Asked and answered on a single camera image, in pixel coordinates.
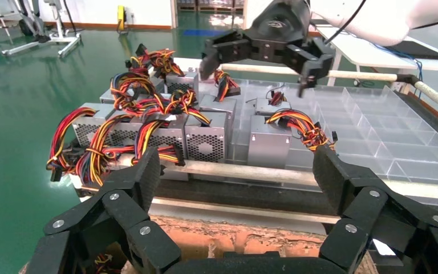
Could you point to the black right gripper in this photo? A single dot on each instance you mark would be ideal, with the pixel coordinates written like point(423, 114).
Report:
point(279, 26)

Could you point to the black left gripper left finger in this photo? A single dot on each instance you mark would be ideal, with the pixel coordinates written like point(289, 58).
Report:
point(143, 181)

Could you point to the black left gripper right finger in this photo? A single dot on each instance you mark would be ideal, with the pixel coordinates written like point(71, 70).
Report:
point(332, 177)

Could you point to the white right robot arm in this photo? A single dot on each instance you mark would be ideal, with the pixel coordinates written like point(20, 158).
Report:
point(381, 17)

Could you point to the clear plastic divider tray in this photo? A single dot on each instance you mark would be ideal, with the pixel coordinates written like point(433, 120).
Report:
point(393, 132)

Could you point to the white background table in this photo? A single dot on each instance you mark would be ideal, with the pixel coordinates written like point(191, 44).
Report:
point(362, 53)

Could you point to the brown cardboard divider box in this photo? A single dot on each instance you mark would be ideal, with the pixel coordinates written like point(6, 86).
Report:
point(241, 238)

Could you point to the black laptop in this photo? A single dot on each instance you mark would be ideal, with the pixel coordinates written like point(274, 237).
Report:
point(415, 49)

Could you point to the white wheeled metal stand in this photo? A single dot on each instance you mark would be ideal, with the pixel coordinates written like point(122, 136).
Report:
point(69, 39)

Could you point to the yellow wall device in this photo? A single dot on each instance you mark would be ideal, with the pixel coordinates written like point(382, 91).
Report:
point(121, 15)

